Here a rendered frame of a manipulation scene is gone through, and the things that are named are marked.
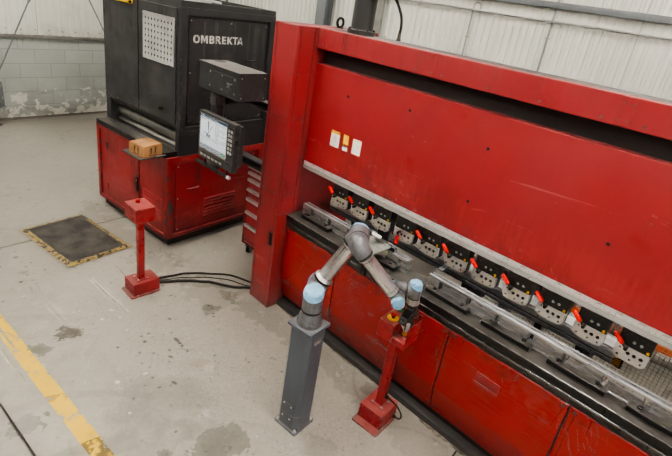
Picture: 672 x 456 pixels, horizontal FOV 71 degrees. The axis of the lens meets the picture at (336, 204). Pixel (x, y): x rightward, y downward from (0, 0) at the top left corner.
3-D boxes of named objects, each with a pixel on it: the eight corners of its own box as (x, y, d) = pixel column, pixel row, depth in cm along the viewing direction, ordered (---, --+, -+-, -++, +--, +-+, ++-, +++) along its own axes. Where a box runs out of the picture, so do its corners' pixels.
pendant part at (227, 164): (197, 154, 367) (199, 109, 353) (210, 153, 375) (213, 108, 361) (231, 174, 340) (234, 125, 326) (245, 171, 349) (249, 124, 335)
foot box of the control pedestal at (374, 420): (351, 418, 312) (354, 405, 307) (373, 399, 331) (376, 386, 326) (375, 438, 301) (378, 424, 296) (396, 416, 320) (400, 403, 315)
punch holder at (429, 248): (416, 249, 309) (421, 226, 302) (423, 246, 315) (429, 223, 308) (435, 259, 300) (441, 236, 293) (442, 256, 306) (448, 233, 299)
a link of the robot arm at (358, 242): (359, 236, 244) (411, 305, 256) (361, 227, 254) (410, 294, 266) (341, 247, 248) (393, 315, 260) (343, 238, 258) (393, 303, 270)
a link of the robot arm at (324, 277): (300, 294, 275) (356, 227, 254) (305, 280, 288) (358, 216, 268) (317, 305, 276) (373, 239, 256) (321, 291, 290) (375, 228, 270)
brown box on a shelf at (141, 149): (121, 150, 423) (121, 137, 418) (148, 146, 442) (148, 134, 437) (139, 160, 407) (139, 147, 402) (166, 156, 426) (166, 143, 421)
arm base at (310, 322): (310, 334, 264) (312, 319, 260) (290, 321, 272) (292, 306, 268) (327, 323, 276) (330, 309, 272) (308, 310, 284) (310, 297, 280)
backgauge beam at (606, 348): (328, 209, 399) (330, 198, 395) (339, 206, 409) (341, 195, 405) (619, 369, 260) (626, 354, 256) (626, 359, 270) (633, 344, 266)
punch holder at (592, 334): (570, 332, 249) (581, 306, 242) (575, 326, 254) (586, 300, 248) (599, 348, 239) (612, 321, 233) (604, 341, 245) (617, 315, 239)
